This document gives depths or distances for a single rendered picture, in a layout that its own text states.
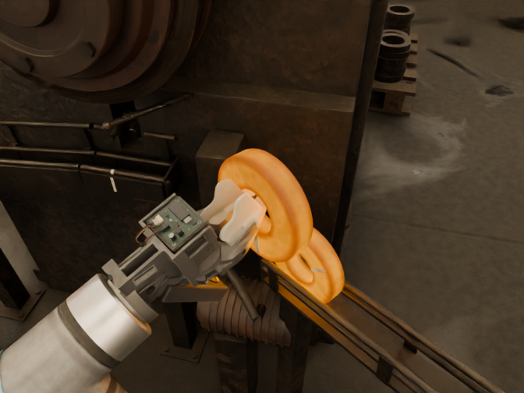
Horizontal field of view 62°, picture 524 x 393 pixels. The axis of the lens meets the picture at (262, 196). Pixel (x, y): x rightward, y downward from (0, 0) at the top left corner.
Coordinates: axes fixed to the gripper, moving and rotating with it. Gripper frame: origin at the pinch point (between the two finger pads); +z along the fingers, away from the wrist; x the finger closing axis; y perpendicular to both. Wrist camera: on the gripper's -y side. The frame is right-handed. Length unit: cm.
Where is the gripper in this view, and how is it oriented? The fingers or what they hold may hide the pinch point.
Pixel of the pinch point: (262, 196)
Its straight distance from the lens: 55.8
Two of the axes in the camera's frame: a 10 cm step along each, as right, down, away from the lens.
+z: 7.2, -6.4, 2.7
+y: -2.1, -5.8, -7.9
